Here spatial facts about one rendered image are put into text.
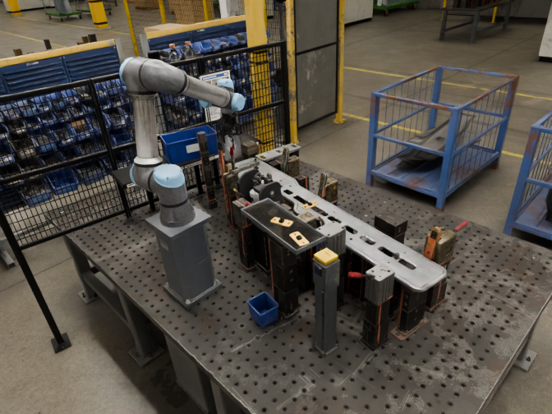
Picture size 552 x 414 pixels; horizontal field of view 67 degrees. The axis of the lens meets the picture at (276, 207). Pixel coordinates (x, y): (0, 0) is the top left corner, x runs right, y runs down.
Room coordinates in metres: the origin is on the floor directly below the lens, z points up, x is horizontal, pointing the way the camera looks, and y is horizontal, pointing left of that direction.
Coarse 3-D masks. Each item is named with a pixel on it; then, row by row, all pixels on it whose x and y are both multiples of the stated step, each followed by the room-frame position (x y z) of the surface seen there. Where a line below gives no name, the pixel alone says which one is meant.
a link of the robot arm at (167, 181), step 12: (156, 168) 1.54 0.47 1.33; (168, 168) 1.55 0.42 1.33; (180, 168) 1.55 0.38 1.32; (156, 180) 1.49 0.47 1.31; (168, 180) 1.48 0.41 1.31; (180, 180) 1.50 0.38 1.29; (156, 192) 1.51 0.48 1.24; (168, 192) 1.48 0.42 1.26; (180, 192) 1.49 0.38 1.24; (168, 204) 1.48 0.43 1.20
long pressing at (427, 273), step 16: (240, 176) 2.08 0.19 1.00; (272, 176) 2.06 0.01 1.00; (288, 176) 2.05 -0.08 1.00; (304, 192) 1.85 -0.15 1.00; (320, 208) 1.69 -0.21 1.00; (336, 208) 1.68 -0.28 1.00; (352, 224) 1.53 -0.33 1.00; (368, 224) 1.53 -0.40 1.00; (352, 240) 1.42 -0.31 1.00; (384, 240) 1.40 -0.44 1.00; (368, 256) 1.30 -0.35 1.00; (384, 256) 1.29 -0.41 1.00; (400, 256) 1.29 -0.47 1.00; (416, 256) 1.28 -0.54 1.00; (400, 272) 1.20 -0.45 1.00; (416, 272) 1.19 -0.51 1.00; (432, 272) 1.18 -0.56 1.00; (416, 288) 1.10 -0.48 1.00
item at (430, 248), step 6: (432, 228) 1.32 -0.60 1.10; (438, 228) 1.31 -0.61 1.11; (432, 234) 1.31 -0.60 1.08; (438, 234) 1.29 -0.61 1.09; (432, 240) 1.30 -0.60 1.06; (438, 240) 1.29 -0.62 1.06; (426, 246) 1.31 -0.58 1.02; (432, 246) 1.29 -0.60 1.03; (426, 252) 1.30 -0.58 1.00; (432, 252) 1.29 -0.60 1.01; (432, 258) 1.28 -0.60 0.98
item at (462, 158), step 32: (384, 96) 3.54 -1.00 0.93; (480, 96) 3.32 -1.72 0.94; (512, 96) 3.81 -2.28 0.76; (384, 128) 3.76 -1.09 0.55; (448, 128) 3.09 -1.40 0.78; (384, 160) 3.80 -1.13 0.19; (416, 160) 3.62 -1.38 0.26; (448, 160) 3.05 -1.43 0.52; (480, 160) 3.72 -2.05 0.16; (448, 192) 3.12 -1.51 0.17
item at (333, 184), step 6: (330, 180) 1.88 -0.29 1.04; (336, 180) 1.87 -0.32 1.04; (330, 186) 1.84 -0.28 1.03; (336, 186) 1.86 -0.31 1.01; (330, 192) 1.84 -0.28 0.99; (336, 192) 1.87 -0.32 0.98; (324, 198) 1.83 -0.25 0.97; (330, 198) 1.84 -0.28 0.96; (336, 198) 1.87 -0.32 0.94; (336, 204) 1.87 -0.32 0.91
